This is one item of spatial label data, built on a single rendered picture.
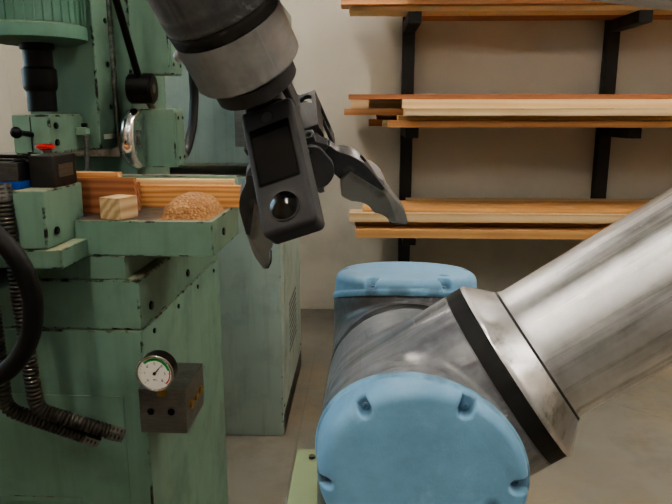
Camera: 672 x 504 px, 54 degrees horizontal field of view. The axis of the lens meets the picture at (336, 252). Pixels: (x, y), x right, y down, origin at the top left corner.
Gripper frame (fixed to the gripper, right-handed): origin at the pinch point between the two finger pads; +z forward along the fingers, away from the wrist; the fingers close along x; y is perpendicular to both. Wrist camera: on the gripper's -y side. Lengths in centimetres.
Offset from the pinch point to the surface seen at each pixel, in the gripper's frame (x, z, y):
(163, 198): 38, 19, 51
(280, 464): 62, 129, 58
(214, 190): 28, 21, 50
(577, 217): -64, 179, 173
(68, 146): 52, 7, 60
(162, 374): 40, 30, 18
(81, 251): 46, 12, 33
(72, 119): 51, 5, 64
